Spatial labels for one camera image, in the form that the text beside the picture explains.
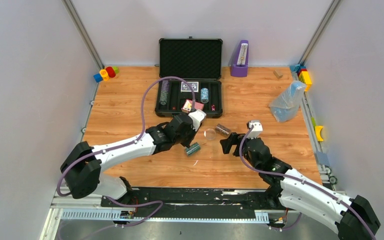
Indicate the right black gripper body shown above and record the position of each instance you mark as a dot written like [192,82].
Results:
[238,141]

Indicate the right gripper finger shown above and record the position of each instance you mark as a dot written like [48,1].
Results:
[234,136]
[226,145]

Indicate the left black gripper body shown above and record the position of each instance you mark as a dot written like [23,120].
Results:
[188,138]

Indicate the purple chip stack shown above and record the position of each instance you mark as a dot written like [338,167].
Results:
[165,86]

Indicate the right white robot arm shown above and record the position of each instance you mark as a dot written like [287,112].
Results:
[351,218]

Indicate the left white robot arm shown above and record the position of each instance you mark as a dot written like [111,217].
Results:
[84,169]

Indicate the black poker set case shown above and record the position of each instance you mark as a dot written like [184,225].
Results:
[190,60]

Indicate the brown chip stack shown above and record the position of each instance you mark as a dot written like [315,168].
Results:
[222,130]

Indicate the clear round dealer button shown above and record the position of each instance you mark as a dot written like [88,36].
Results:
[210,134]

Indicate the red playing card box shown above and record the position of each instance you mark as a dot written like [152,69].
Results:
[188,106]

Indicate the light blue chip stack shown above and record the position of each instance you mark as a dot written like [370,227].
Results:
[204,95]

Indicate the blue playing card deck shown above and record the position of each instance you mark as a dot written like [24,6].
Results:
[190,86]

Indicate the clear plastic bag blue contents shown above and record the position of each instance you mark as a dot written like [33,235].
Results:
[286,105]

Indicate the purple metronome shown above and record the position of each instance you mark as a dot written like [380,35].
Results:
[239,61]

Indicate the small wooden block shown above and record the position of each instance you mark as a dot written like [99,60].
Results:
[278,74]

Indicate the coloured toy blocks stack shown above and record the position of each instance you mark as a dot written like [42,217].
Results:
[302,74]

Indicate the coloured toy cylinders cluster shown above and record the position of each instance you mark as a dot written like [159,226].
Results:
[106,74]

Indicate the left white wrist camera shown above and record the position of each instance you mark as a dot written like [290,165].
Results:
[197,116]

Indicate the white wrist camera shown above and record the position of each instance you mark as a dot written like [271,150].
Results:
[255,128]
[197,116]

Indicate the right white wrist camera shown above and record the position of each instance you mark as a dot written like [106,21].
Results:
[255,128]

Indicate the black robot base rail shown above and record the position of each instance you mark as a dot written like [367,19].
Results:
[189,205]

